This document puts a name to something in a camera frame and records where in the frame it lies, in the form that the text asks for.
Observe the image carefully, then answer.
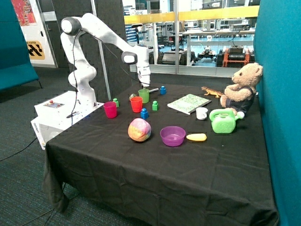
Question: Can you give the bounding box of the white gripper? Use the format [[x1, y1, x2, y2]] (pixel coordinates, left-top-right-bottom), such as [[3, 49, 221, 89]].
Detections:
[[137, 66, 151, 88]]

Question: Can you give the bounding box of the green plastic cup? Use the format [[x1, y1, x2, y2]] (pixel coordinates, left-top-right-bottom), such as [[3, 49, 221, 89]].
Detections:
[[138, 89, 150, 104]]

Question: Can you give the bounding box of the orange-red plastic cup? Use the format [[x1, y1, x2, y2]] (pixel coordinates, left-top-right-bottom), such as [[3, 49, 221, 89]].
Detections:
[[130, 97, 143, 113]]

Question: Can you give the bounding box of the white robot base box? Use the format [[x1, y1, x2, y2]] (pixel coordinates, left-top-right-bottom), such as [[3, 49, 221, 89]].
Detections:
[[31, 91, 103, 150]]

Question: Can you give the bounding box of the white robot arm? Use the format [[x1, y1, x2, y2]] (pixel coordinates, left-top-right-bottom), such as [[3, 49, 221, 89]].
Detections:
[[60, 13, 151, 109]]

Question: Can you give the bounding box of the blue toy block back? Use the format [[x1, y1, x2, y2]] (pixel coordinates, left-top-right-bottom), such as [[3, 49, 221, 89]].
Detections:
[[160, 86, 166, 95]]

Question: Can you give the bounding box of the blue toy block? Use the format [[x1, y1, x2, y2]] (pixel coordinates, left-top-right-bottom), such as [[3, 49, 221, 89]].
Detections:
[[160, 86, 166, 95], [140, 108, 149, 120]]

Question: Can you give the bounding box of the green toy block center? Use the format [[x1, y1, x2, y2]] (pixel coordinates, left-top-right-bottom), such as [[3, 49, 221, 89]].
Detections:
[[152, 101, 158, 111]]

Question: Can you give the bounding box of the green toy block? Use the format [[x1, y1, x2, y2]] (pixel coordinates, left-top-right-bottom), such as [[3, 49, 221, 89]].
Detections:
[[152, 101, 158, 111], [113, 98, 119, 107]]

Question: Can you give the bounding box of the green toy block left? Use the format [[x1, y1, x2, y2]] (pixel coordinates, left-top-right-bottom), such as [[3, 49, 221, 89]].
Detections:
[[113, 98, 119, 107]]

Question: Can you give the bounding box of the blue toy block front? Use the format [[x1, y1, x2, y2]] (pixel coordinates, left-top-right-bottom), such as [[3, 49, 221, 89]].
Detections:
[[140, 108, 149, 120]]

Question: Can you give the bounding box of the magenta plastic cup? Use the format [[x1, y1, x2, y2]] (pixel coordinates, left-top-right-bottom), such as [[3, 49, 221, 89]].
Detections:
[[103, 101, 117, 119]]

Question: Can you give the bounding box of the green patterned notebook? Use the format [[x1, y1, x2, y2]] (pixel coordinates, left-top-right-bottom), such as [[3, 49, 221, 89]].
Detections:
[[167, 94, 211, 115]]

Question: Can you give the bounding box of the rainbow plush ball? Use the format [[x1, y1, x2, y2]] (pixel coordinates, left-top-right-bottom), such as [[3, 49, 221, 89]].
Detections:
[[128, 118, 151, 142]]

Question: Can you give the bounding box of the white ceramic mug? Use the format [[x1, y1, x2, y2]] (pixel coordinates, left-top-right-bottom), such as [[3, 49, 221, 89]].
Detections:
[[196, 107, 208, 120]]

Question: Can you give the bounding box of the purple plastic bowl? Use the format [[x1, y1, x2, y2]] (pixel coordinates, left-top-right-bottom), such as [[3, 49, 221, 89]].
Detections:
[[160, 126, 186, 147]]

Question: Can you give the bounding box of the orange toy lizard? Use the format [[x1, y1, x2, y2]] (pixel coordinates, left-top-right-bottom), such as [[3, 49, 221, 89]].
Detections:
[[201, 86, 223, 98]]

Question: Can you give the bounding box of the black tablecloth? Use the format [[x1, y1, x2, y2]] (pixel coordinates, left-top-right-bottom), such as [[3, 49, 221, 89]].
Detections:
[[42, 85, 279, 226]]

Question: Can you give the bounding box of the yellow toy corn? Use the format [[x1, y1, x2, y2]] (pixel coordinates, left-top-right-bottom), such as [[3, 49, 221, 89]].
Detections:
[[186, 133, 207, 142]]

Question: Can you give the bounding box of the green toy watering can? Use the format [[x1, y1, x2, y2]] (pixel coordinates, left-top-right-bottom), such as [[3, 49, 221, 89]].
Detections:
[[209, 108, 245, 134]]

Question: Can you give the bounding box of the brown teddy bear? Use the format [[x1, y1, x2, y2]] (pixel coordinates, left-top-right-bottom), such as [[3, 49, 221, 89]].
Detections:
[[220, 63, 263, 114]]

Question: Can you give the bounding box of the yellow black sign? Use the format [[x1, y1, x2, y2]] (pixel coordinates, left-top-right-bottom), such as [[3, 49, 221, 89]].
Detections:
[[26, 40, 45, 60]]

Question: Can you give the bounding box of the teal sofa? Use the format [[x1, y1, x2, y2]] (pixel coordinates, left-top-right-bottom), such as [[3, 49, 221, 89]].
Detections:
[[0, 0, 39, 91]]

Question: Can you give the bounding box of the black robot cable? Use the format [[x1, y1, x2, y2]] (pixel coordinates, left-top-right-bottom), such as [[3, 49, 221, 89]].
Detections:
[[0, 29, 151, 162]]

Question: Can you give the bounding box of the red wall poster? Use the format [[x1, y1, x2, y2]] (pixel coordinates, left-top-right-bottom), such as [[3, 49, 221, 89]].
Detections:
[[11, 0, 37, 26]]

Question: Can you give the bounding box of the teal partition wall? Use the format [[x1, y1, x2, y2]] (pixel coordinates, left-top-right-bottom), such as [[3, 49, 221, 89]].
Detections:
[[254, 0, 301, 226]]

